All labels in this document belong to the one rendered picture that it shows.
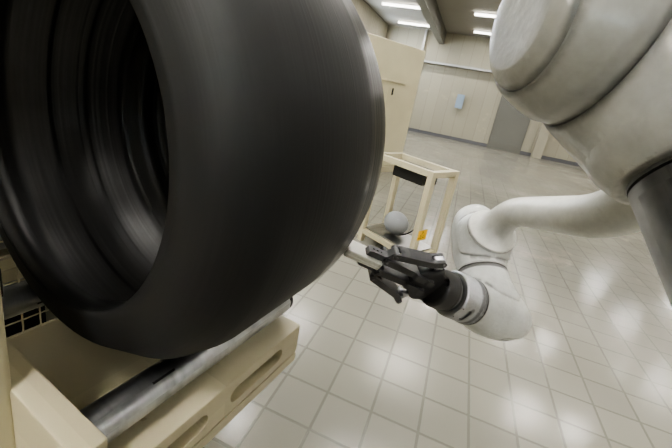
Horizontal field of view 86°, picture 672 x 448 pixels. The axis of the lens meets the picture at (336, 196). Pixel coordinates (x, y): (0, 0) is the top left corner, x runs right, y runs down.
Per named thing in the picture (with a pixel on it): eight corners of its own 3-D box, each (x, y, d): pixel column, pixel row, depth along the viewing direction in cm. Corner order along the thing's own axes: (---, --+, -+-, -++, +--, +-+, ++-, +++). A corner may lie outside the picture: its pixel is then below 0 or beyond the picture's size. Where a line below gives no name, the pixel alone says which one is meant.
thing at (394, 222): (408, 271, 283) (434, 172, 259) (356, 238, 325) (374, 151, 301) (434, 262, 305) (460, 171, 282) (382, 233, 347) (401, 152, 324)
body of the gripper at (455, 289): (472, 296, 63) (434, 279, 59) (437, 321, 67) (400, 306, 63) (457, 263, 69) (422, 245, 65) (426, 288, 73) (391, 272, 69)
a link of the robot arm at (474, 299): (458, 334, 69) (436, 325, 66) (443, 294, 76) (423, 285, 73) (496, 308, 64) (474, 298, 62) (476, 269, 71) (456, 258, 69)
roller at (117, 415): (88, 455, 35) (65, 414, 36) (76, 469, 37) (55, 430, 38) (298, 300, 65) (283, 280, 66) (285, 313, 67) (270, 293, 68)
